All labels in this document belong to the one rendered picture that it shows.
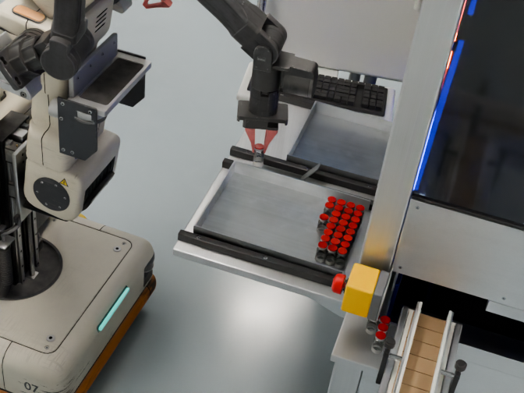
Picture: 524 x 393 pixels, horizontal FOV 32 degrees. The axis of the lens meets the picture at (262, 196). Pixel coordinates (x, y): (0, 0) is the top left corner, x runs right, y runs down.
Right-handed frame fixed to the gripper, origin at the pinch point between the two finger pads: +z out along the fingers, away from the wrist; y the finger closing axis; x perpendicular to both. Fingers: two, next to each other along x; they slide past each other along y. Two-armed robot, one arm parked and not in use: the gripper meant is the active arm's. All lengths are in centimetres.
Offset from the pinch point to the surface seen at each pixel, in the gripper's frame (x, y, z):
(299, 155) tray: 33.2, 11.3, 22.2
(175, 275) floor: 82, -22, 106
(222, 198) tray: 13.8, -6.8, 23.3
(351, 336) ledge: -25.0, 21.4, 27.2
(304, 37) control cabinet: 89, 13, 16
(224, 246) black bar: -4.5, -5.4, 23.0
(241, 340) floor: 55, 2, 109
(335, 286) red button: -24.5, 16.6, 14.8
